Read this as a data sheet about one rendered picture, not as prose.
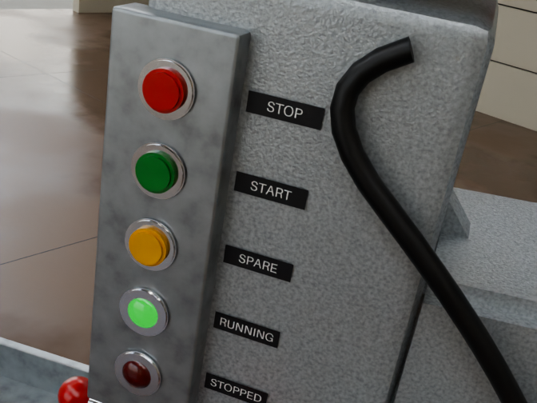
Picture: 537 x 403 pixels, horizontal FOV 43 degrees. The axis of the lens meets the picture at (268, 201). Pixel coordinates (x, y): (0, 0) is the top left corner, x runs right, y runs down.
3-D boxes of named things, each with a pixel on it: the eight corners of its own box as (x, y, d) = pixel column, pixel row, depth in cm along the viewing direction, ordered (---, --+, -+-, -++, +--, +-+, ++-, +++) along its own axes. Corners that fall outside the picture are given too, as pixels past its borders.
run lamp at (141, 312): (163, 326, 47) (167, 296, 46) (154, 337, 46) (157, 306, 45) (132, 316, 47) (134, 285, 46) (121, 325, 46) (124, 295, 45)
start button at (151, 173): (177, 193, 42) (182, 154, 41) (170, 199, 41) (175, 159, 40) (140, 182, 43) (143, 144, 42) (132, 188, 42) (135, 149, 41)
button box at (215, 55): (199, 412, 51) (257, 28, 40) (184, 435, 49) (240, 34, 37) (104, 377, 53) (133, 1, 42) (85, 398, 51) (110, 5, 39)
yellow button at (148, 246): (169, 265, 44) (173, 229, 43) (162, 273, 43) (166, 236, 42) (133, 254, 45) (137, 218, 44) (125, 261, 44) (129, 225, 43)
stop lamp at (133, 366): (157, 385, 49) (160, 358, 48) (147, 397, 48) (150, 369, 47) (126, 375, 49) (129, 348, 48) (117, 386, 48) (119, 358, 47)
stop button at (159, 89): (187, 114, 40) (192, 71, 39) (179, 118, 39) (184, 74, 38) (147, 104, 41) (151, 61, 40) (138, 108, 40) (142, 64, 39)
